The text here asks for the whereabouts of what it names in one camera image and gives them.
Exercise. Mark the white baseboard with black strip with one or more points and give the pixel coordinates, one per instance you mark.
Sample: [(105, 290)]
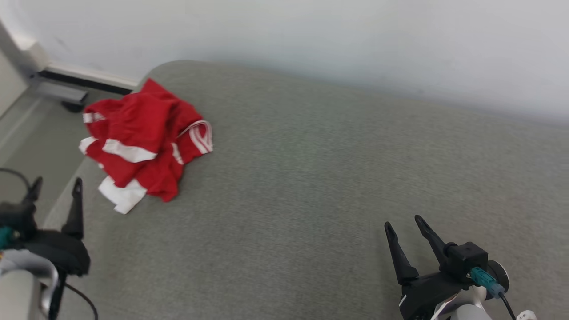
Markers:
[(89, 76)]

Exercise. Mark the teal left camera plug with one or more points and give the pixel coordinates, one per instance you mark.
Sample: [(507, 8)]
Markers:
[(3, 238)]

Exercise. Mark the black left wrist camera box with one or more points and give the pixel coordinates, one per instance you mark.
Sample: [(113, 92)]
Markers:
[(18, 218)]

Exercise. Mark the teal camera plug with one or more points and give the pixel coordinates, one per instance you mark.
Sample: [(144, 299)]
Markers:
[(3, 238), (484, 280)]

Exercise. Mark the white wall box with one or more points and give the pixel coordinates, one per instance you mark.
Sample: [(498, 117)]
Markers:
[(31, 53)]

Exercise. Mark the grey metal frame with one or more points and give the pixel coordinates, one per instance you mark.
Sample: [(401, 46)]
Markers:
[(60, 91)]

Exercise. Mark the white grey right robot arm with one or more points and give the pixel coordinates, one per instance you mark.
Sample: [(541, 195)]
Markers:
[(466, 309)]

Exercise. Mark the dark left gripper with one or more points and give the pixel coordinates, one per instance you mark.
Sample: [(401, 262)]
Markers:
[(66, 253)]

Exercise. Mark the teal right camera plug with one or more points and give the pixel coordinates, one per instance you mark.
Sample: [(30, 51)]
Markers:
[(484, 280)]

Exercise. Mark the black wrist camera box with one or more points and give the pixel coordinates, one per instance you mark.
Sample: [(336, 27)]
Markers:
[(18, 218), (466, 260)]

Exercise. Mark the red jersey with white sleeves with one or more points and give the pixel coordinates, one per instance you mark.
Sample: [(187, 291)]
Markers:
[(202, 138)]

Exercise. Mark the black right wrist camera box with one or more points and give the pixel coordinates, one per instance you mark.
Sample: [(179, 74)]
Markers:
[(466, 260)]

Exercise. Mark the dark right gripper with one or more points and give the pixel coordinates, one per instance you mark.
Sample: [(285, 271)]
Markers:
[(422, 295)]

